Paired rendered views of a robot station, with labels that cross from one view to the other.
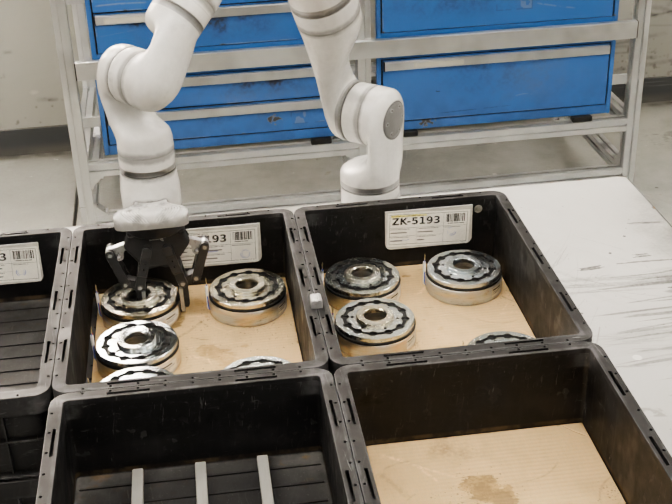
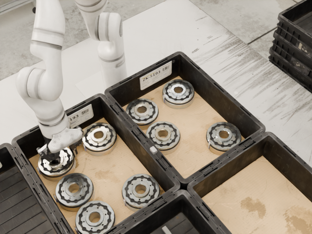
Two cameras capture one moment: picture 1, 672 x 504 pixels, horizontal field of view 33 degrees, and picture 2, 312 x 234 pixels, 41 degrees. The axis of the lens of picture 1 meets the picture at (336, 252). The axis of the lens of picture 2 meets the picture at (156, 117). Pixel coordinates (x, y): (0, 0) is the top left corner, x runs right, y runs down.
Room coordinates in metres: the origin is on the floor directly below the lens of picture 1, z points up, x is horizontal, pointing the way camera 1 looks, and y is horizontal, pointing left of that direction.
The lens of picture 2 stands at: (0.62, 0.30, 1.87)
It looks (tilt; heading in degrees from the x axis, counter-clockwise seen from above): 52 degrees down; 333
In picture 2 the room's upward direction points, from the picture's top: 2 degrees counter-clockwise
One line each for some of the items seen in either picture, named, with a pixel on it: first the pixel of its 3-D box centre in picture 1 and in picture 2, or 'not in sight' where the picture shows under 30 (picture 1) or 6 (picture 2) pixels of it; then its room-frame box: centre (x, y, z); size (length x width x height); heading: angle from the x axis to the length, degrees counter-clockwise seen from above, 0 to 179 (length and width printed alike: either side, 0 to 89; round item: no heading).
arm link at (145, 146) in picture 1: (136, 108); (40, 94); (1.33, 0.24, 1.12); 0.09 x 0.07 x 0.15; 45
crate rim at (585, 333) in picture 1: (428, 274); (181, 111); (1.26, -0.12, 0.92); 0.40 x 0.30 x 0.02; 7
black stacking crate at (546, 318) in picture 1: (427, 309); (181, 122); (1.26, -0.12, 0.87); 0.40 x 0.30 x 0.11; 7
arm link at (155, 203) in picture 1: (149, 188); (56, 125); (1.31, 0.23, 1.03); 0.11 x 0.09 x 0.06; 7
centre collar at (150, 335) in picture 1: (136, 339); (74, 188); (1.21, 0.25, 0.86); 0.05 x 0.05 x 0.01
